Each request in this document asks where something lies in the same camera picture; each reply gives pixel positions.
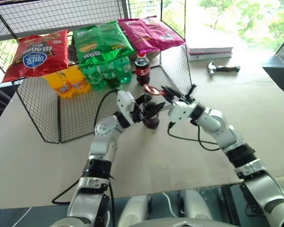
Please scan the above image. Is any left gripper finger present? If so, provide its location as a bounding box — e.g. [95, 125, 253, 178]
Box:
[134, 95, 147, 107]
[143, 102, 166, 119]

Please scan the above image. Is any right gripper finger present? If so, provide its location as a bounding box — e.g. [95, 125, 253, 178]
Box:
[165, 86, 182, 98]
[161, 87, 178, 103]

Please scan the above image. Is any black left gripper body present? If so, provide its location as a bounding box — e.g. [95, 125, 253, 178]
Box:
[131, 103, 145, 124]

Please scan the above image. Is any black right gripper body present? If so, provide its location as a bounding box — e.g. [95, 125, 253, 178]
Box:
[177, 84, 197, 104]

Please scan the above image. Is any glass cola bottle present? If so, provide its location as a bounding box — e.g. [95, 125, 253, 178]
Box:
[142, 91, 160, 130]

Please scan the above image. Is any green plastic soda bottle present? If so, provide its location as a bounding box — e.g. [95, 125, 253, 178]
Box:
[115, 55, 133, 85]
[99, 59, 122, 88]
[81, 63, 105, 92]

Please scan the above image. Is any orange plastic soda bottle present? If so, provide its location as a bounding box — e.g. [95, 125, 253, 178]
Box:
[65, 66, 91, 96]
[43, 70, 74, 100]

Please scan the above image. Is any white book magenta cover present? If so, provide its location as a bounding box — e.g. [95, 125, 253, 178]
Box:
[186, 46, 234, 56]

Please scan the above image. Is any magenta chip bag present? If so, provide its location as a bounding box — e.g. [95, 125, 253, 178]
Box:
[139, 16, 186, 52]
[118, 18, 162, 54]

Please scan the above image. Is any green chip bag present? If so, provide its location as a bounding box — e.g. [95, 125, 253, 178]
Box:
[72, 20, 136, 67]

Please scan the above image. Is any silver left robot leg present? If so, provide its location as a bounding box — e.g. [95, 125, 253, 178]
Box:
[119, 194, 151, 227]

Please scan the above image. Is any silver robot leg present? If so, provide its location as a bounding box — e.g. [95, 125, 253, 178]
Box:
[183, 188, 214, 222]
[119, 194, 151, 227]

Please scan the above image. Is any dark side table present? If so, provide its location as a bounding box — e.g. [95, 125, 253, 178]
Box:
[262, 63, 284, 105]

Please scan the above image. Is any silver right robot leg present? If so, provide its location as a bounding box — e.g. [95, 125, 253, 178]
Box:
[183, 188, 214, 222]

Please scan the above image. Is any red chip bag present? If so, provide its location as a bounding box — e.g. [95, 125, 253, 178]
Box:
[1, 28, 70, 84]

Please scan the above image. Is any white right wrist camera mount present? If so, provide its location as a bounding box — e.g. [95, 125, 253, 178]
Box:
[168, 101, 200, 124]

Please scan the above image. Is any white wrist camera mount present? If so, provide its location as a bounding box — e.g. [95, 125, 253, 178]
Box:
[116, 90, 136, 119]
[168, 101, 200, 124]

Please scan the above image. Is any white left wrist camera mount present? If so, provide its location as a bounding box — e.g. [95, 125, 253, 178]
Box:
[116, 90, 136, 119]

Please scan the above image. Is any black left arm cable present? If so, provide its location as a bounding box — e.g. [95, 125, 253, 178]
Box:
[51, 88, 119, 224]

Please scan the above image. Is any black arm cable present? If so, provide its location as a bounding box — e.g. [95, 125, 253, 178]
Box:
[51, 88, 119, 224]
[166, 121, 222, 151]

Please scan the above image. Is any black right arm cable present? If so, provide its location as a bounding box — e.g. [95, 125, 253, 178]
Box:
[166, 121, 222, 151]

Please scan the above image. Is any claw hammer black handle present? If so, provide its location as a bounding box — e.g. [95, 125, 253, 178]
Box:
[206, 60, 241, 78]

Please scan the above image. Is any black wire mesh rack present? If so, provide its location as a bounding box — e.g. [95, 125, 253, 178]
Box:
[0, 0, 194, 144]

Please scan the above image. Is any thin white cable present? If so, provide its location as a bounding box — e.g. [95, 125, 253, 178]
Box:
[161, 191, 175, 218]

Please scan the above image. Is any black metal table frame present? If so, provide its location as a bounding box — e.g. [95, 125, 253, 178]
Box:
[217, 185, 242, 227]

